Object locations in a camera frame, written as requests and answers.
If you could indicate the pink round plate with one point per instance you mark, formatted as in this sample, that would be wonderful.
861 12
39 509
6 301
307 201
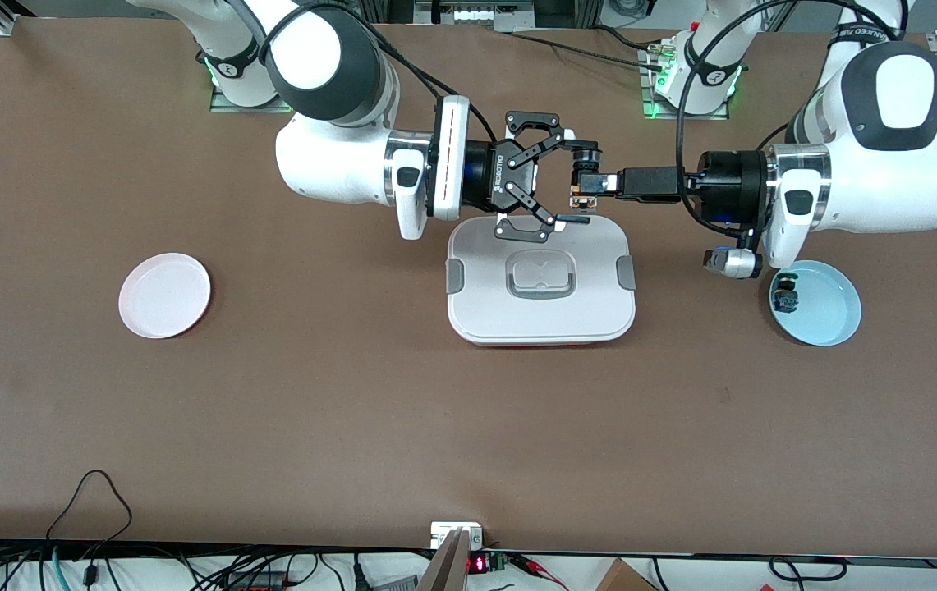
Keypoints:
164 295

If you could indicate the grey camera pole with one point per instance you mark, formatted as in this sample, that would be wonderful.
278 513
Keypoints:
447 570

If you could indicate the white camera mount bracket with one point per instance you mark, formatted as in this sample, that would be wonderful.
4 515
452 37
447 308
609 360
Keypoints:
443 529

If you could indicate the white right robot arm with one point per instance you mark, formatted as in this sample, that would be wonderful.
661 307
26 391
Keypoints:
328 164

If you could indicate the brown cardboard piece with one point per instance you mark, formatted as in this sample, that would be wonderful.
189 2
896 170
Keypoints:
624 579

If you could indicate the red digit display board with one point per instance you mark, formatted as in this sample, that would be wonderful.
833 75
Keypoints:
478 564

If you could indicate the white lidded box grey latches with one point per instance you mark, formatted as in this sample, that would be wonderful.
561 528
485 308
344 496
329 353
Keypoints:
484 312

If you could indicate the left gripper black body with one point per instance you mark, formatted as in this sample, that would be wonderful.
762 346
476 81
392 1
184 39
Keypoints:
729 185

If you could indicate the green push-button switch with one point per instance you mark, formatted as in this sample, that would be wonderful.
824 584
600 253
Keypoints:
784 300

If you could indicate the light blue round plate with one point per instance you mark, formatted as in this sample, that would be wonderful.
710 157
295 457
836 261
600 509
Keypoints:
825 308

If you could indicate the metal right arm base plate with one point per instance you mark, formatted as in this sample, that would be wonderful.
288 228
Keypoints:
230 107

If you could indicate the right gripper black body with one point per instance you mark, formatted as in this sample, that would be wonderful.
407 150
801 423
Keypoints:
491 176

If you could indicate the silver metal frame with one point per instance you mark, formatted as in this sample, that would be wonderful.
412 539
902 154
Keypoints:
476 15

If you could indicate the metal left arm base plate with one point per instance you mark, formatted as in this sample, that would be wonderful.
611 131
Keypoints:
686 117

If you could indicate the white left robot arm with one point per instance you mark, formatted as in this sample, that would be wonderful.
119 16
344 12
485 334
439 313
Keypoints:
887 189

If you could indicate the orange push-button switch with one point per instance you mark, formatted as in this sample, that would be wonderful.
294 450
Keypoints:
585 182

